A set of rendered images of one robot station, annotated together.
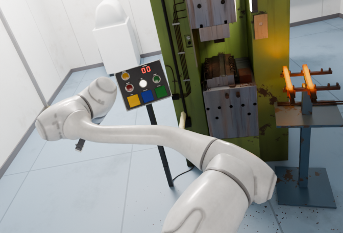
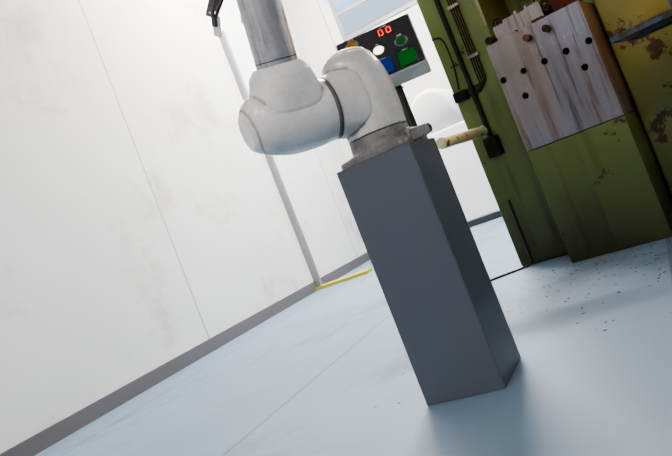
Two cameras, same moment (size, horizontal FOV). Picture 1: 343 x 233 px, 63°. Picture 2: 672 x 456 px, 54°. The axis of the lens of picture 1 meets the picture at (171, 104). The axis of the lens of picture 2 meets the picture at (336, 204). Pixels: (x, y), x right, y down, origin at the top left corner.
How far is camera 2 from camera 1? 1.73 m
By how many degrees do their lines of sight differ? 38
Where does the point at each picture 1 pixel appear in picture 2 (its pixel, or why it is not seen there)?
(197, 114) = (510, 125)
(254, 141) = (620, 131)
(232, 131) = (564, 119)
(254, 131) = (610, 106)
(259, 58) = not seen: outside the picture
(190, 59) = (471, 14)
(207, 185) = not seen: outside the picture
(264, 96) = (633, 45)
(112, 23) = (441, 125)
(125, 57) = (472, 189)
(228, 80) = (531, 15)
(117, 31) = not seen: hidden behind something
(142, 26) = not seen: hidden behind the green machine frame
